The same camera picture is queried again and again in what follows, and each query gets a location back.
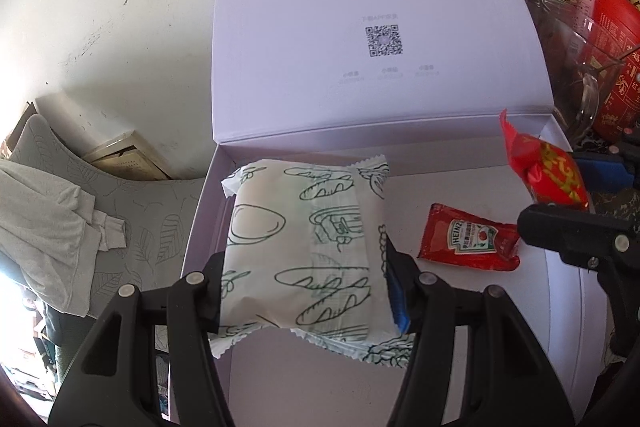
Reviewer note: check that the red gold print candy packet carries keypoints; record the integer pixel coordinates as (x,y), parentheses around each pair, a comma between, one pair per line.
(545,167)

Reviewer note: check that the glass mug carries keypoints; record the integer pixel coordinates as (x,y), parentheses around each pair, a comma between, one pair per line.
(575,72)

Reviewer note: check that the red ketchup sachet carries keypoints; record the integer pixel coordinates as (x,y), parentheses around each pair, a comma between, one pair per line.
(460,237)

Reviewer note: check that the red canister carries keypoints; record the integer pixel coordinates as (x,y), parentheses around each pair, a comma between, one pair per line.
(620,57)

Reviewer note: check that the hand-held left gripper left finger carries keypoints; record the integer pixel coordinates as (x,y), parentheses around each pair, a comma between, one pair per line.
(205,302)

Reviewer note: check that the grey leaf pattern chair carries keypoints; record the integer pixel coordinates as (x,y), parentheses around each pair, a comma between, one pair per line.
(150,217)

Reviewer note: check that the beige wooden frame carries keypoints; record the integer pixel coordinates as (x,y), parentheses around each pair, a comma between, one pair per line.
(125,157)

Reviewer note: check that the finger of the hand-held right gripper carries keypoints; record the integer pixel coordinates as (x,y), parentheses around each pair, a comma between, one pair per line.
(575,232)
(605,169)

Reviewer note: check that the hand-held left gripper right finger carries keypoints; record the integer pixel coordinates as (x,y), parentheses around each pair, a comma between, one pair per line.
(400,302)

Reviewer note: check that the white printed bread packet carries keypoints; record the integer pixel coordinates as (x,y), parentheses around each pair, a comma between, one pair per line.
(300,247)

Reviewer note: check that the light grey garment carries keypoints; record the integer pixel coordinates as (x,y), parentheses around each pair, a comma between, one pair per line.
(45,217)

